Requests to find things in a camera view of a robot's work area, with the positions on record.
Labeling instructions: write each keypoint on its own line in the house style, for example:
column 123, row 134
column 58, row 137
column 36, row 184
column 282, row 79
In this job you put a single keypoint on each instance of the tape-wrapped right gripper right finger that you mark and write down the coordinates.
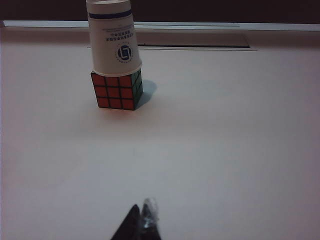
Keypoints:
column 150, row 217

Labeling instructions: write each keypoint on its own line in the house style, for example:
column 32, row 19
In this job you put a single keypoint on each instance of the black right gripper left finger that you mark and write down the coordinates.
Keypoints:
column 132, row 225

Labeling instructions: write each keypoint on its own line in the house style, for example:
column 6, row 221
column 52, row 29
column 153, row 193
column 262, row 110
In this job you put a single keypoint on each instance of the white paper cup blue print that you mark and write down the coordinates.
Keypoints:
column 112, row 40

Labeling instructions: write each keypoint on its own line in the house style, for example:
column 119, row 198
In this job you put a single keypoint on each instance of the rubik's cube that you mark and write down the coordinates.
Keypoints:
column 112, row 92

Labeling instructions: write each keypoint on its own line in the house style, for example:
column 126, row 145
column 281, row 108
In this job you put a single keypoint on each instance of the wide brown desk divider panel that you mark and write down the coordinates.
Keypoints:
column 200, row 10

